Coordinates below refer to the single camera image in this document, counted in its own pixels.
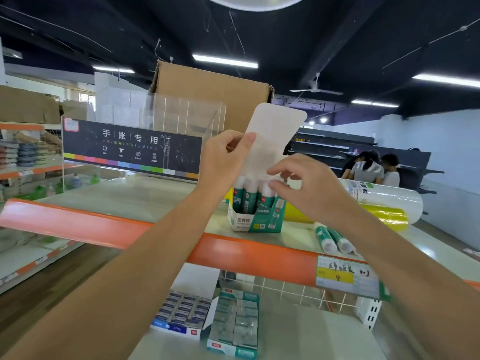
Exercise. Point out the person's right thumb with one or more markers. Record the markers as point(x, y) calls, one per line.
point(283, 193)

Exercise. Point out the person's left forearm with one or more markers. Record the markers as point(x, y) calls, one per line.
point(123, 273)

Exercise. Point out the person's right forearm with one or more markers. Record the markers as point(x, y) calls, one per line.
point(408, 284)

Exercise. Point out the row of green bottles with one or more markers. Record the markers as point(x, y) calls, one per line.
point(56, 188)

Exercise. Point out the person's left thumb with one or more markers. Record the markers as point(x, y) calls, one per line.
point(243, 148)

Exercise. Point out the brown cardboard box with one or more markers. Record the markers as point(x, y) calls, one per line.
point(213, 89)

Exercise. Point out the white ceiling fan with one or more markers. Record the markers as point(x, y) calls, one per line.
point(317, 89)

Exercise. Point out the empty black store shelves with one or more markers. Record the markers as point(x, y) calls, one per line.
point(337, 144)

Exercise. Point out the clear plastic film roll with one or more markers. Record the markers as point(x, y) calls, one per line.
point(390, 200)

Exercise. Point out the white store shelf with goods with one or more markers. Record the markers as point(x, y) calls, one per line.
point(30, 172)

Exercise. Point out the handwritten shelf price label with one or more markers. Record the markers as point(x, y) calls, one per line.
point(347, 275)

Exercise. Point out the blue white eraser box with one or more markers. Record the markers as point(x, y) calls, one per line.
point(183, 313)

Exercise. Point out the green white glue stick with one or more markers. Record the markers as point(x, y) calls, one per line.
point(267, 196)
point(342, 240)
point(250, 196)
point(325, 239)
point(237, 194)

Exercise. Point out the yellow paper roll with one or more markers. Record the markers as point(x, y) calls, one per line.
point(386, 217)

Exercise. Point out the person's right hand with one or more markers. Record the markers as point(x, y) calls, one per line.
point(318, 187)

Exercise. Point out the teal box of packets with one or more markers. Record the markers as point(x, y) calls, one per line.
point(234, 326)

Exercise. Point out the round ceiling lamp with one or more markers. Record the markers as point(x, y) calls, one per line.
point(255, 1)

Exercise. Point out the person's left hand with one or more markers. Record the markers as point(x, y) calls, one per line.
point(217, 161)

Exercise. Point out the orange edged store shelf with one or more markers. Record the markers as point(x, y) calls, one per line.
point(112, 224)

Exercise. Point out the long ceiling light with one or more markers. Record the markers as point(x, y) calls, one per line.
point(375, 103)
point(225, 61)
point(446, 80)
point(113, 69)

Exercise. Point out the white shelf bracket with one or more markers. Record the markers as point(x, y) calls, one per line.
point(369, 313)

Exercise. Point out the black sign with colour stripe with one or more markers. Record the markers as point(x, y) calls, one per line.
point(131, 148)

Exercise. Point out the large brown carton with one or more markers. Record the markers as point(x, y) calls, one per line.
point(26, 106)

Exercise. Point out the stack of tape rolls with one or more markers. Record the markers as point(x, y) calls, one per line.
point(27, 155)

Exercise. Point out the clear acrylic display stand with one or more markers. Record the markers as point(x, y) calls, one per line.
point(176, 108)

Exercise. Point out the green white glue stick box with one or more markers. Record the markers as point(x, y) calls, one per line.
point(275, 125)

